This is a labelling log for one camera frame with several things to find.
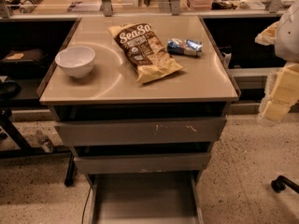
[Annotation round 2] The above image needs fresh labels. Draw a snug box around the blue snack packet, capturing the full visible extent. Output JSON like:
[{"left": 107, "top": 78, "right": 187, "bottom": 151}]
[{"left": 167, "top": 38, "right": 203, "bottom": 57}]

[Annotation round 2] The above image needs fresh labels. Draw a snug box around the open bottom drawer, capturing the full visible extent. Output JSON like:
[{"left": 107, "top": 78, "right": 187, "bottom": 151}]
[{"left": 88, "top": 172, "right": 204, "bottom": 224}]

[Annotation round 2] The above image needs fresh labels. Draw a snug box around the grey drawer cabinet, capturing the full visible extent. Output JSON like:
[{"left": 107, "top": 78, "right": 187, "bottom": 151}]
[{"left": 36, "top": 14, "right": 242, "bottom": 224}]

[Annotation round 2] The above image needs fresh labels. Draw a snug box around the white bowl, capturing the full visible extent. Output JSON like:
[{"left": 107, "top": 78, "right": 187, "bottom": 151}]
[{"left": 55, "top": 46, "right": 95, "bottom": 78}]

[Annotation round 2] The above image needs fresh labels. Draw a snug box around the black floor cable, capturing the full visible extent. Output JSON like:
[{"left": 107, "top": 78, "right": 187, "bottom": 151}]
[{"left": 80, "top": 185, "right": 93, "bottom": 224}]

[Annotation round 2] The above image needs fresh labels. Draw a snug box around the black chair caster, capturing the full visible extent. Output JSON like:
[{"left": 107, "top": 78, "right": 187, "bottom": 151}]
[{"left": 271, "top": 175, "right": 299, "bottom": 193}]

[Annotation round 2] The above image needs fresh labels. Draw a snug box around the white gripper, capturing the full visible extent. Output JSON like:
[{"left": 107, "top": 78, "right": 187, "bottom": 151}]
[{"left": 255, "top": 0, "right": 299, "bottom": 126}]

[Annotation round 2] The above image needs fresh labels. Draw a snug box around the middle drawer front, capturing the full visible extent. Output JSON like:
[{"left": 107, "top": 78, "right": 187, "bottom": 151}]
[{"left": 74, "top": 153, "right": 211, "bottom": 175}]

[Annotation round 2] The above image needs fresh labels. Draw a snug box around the brown chip bag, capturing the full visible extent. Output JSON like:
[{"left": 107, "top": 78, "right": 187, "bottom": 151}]
[{"left": 108, "top": 22, "right": 183, "bottom": 84}]

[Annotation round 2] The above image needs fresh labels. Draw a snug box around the top drawer front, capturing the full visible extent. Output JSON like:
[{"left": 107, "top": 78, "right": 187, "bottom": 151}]
[{"left": 55, "top": 117, "right": 226, "bottom": 147}]

